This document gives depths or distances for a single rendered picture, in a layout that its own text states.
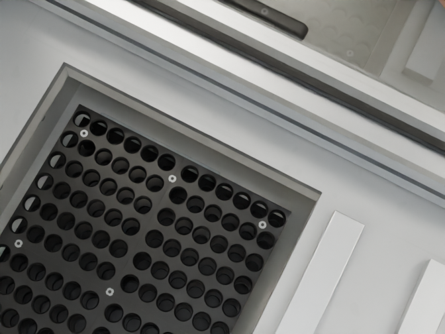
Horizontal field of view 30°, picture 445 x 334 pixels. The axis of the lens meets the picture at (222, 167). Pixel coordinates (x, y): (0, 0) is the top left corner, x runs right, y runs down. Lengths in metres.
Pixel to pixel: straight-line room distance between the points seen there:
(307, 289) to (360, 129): 0.11
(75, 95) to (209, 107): 0.16
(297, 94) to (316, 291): 0.13
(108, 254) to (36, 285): 0.05
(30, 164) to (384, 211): 0.28
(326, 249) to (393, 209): 0.06
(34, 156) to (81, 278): 0.13
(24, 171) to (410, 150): 0.31
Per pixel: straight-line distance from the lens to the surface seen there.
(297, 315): 0.54
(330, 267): 0.54
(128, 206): 0.60
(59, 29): 0.60
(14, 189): 0.68
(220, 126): 0.57
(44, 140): 0.68
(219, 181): 0.61
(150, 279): 0.59
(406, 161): 0.53
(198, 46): 0.54
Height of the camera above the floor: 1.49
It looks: 74 degrees down
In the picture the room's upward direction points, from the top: 9 degrees clockwise
